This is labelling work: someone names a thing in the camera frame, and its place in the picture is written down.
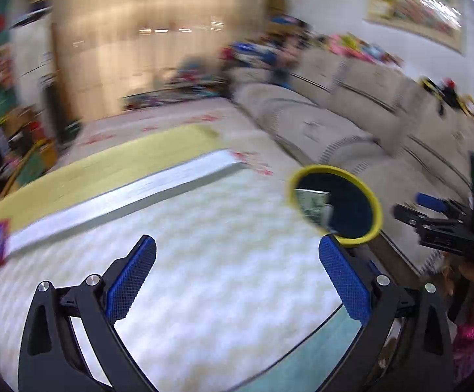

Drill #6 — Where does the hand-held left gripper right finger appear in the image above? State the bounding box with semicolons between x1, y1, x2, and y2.
319;235;454;392

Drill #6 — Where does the beige curtain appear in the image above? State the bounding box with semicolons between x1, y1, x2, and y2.
53;0;270;111

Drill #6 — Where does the pile of plush toys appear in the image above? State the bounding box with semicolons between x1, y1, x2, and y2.
327;35;405;66

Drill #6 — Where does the glass coffee table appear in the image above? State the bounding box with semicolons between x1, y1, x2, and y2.
123;77;229;109

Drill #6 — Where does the black tower fan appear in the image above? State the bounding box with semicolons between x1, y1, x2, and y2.
45;84;78;139

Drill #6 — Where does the beige floral mat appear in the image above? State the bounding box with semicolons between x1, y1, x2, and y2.
61;98;303;180

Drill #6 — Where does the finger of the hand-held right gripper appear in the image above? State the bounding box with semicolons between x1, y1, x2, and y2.
393;203;434;230
416;193;450;212

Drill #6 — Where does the stack of cardboard boxes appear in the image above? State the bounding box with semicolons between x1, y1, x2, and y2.
263;0;290;21

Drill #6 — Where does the beige sofa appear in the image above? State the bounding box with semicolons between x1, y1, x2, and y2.
229;49;474;278

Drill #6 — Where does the yellow and black toy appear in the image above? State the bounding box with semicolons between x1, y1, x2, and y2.
420;75;474;119

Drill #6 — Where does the yellow rimmed dark blue bin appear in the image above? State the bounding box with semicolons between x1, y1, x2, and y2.
288;164;384;248

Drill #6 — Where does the framed wall painting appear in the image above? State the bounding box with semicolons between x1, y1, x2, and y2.
365;0;466;56

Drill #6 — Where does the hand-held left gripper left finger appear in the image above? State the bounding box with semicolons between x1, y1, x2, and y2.
18;235;158;392

